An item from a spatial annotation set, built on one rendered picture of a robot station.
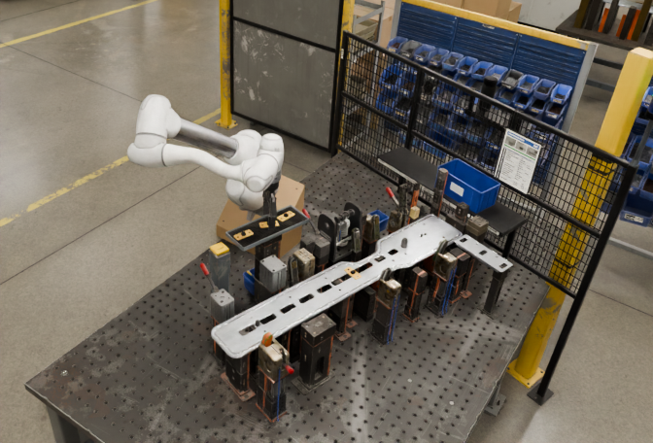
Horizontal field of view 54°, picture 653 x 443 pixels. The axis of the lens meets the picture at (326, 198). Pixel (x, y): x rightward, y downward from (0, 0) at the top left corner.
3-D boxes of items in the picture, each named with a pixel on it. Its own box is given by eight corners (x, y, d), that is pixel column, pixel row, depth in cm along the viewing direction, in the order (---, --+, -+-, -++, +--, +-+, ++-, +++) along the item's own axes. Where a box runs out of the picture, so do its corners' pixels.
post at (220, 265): (219, 332, 296) (217, 258, 271) (209, 323, 300) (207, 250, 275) (232, 325, 300) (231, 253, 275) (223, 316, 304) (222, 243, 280)
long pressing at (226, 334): (237, 365, 244) (237, 362, 243) (205, 330, 258) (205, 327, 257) (465, 235, 324) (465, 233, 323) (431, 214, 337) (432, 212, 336)
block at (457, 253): (451, 306, 322) (462, 263, 306) (433, 293, 329) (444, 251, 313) (463, 298, 328) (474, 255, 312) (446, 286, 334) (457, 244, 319)
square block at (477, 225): (465, 282, 339) (480, 227, 318) (454, 273, 343) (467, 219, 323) (474, 275, 343) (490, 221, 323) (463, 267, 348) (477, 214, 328)
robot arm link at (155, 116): (246, 177, 343) (250, 138, 347) (269, 175, 333) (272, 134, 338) (126, 138, 283) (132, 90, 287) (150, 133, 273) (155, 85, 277)
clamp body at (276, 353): (272, 428, 256) (275, 367, 236) (251, 404, 265) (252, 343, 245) (292, 415, 262) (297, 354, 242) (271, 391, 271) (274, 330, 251)
